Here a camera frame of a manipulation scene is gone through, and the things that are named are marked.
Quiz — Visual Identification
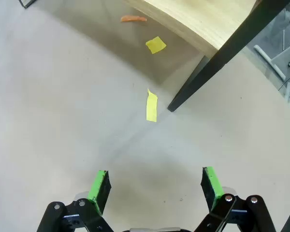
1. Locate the long yellow paper strip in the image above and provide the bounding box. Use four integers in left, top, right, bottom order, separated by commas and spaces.
146, 88, 159, 123

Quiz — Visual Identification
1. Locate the wooden two-tier black-frame shelf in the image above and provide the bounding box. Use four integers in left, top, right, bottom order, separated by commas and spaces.
18, 0, 290, 113

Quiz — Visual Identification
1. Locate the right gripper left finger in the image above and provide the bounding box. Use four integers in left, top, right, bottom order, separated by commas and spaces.
36, 170, 112, 232

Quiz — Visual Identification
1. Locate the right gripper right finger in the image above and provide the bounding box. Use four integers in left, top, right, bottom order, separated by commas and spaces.
193, 166, 277, 232

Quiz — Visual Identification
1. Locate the orange paper scrap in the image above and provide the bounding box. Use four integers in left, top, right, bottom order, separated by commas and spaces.
120, 15, 147, 23

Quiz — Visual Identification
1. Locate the square yellow paper scrap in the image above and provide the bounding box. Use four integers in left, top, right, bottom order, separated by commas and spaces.
145, 36, 167, 55

